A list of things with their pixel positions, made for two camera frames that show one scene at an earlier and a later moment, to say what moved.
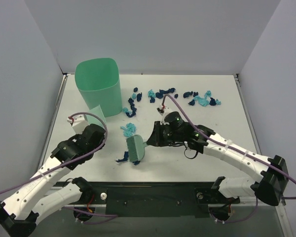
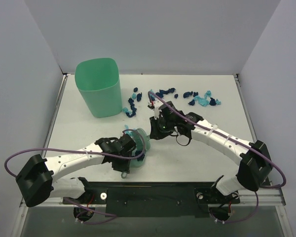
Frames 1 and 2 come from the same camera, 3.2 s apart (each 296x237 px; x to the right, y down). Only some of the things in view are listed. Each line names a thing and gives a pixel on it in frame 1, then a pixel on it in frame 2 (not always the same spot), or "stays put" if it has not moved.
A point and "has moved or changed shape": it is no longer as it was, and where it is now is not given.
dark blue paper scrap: (138, 97) stays put
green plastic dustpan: (92, 119) → (134, 162)
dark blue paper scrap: (160, 95) stays put
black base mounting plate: (157, 199) stays put
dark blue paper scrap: (212, 101) stays put
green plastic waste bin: (98, 82) stays put
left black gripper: (95, 133) → (132, 151)
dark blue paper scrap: (136, 162) → (141, 158)
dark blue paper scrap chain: (132, 106) stays put
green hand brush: (135, 148) has moved or changed shape
